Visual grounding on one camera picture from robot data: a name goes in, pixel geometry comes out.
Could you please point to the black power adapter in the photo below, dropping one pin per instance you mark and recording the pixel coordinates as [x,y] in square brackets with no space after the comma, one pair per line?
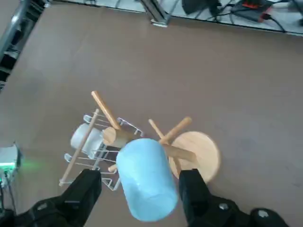
[201,6]

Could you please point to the aluminium frame post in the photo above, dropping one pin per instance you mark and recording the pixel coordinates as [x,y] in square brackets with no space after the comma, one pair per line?
[158,14]

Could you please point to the black and red power strip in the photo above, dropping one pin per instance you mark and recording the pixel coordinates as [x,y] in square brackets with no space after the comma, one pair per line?
[253,9]

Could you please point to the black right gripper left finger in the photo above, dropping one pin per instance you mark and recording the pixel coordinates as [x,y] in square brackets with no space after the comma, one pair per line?
[78,198]

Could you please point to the white cup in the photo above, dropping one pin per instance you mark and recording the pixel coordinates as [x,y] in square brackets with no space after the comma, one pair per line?
[81,138]

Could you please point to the aluminium frame beam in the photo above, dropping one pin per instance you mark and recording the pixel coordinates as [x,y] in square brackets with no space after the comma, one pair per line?
[16,26]

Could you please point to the light blue plastic cup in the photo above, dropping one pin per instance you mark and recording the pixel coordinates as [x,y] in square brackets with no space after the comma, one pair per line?
[144,175]

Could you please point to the wooden cup rack tree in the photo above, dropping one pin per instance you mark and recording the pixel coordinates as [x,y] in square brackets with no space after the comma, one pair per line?
[201,151]

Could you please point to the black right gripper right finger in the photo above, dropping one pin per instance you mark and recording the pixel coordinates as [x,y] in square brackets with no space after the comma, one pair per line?
[196,201]

